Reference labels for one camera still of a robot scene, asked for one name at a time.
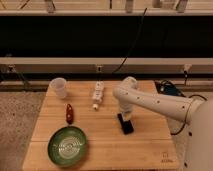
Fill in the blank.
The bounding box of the black hanging cable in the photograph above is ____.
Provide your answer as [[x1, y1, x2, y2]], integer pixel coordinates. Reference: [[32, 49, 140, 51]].
[[111, 7, 148, 74]]

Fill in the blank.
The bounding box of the black rectangular eraser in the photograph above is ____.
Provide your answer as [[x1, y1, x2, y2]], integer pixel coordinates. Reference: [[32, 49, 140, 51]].
[[117, 114, 134, 135]]

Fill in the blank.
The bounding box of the green patterned plate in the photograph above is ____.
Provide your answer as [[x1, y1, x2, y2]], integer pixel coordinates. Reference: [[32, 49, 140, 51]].
[[47, 126, 87, 168]]

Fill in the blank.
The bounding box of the blue device on floor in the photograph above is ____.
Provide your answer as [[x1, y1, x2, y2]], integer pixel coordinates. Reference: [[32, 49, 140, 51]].
[[160, 83, 184, 97]]

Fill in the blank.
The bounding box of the black floor cable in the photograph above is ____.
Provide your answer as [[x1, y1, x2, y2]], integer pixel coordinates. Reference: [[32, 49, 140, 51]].
[[153, 79, 210, 136]]

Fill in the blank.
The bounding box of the red chili pepper toy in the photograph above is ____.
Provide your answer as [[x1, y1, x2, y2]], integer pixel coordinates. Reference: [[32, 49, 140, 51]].
[[66, 104, 74, 124]]

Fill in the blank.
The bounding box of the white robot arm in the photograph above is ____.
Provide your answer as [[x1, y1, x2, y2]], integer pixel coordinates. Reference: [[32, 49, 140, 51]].
[[113, 77, 213, 171]]

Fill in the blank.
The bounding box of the translucent plastic cup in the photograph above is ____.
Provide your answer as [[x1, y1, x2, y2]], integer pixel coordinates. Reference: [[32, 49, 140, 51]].
[[49, 78, 67, 99]]

